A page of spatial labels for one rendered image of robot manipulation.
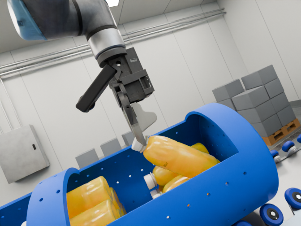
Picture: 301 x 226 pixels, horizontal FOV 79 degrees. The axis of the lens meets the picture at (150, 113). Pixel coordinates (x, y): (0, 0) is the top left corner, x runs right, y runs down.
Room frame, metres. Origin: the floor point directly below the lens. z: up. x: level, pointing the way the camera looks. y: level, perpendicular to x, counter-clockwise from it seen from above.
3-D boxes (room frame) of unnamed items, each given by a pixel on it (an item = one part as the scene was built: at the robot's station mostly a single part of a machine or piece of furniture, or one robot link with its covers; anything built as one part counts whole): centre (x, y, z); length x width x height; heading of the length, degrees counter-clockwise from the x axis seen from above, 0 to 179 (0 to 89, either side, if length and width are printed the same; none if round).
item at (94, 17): (0.41, 0.03, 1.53); 0.09 x 0.08 x 0.11; 124
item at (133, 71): (0.42, 0.02, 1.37); 0.09 x 0.08 x 0.12; 101
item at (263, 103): (3.64, -1.75, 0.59); 1.20 x 0.80 x 1.19; 19
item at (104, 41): (0.42, 0.03, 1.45); 0.08 x 0.08 x 0.05
